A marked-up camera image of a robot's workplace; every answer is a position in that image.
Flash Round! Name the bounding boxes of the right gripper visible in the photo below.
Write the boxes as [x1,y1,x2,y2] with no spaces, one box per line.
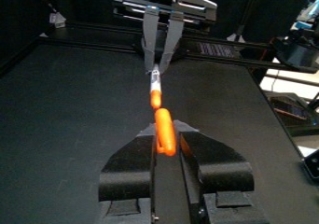
[110,0,217,75]

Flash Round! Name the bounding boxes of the grey marker pen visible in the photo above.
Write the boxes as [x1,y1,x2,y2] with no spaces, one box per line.
[148,63,162,110]

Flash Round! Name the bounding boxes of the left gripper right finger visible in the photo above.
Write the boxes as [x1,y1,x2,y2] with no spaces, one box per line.
[172,119,272,224]

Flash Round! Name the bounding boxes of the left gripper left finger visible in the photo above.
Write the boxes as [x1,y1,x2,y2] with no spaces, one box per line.
[97,122,158,224]

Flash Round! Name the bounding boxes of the orange pen cap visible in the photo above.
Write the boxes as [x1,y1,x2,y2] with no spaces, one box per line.
[153,107,178,158]

